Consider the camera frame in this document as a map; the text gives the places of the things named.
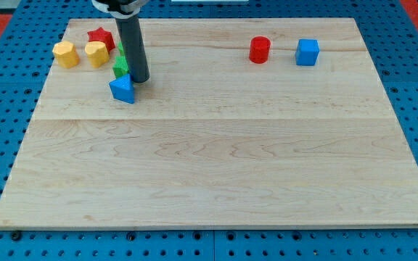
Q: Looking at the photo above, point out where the blue triangle block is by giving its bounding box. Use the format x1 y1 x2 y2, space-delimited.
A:
109 74 134 104

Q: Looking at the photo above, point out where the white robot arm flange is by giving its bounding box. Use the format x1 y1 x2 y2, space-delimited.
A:
91 0 149 19

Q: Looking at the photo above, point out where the wooden board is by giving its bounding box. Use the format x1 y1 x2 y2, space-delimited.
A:
0 18 418 231

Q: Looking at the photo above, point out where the red cylinder block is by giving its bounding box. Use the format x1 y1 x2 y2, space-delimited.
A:
249 36 271 64

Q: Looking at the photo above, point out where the green star block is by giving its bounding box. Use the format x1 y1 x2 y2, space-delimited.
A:
112 56 129 78

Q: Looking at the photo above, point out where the green block behind rod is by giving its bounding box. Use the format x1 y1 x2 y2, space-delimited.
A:
117 42 125 57

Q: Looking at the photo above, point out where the blue cube block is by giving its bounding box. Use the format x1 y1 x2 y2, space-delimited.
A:
295 39 320 66

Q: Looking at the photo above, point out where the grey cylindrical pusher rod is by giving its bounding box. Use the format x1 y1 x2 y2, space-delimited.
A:
115 15 149 83

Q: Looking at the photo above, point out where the yellow heart block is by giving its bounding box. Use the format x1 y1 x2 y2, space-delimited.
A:
84 41 110 68

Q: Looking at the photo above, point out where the red star block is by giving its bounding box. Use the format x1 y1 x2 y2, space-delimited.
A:
87 27 115 52

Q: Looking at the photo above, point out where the yellow hexagon block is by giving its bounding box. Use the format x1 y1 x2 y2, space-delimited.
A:
52 41 80 69

